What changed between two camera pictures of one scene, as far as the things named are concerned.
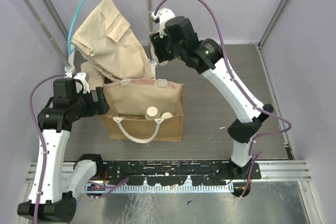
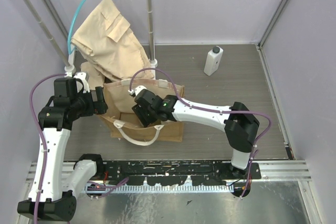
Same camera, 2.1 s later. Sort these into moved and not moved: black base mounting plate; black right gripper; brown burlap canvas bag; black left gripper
Moved: black right gripper
Not moved: black left gripper; brown burlap canvas bag; black base mounting plate
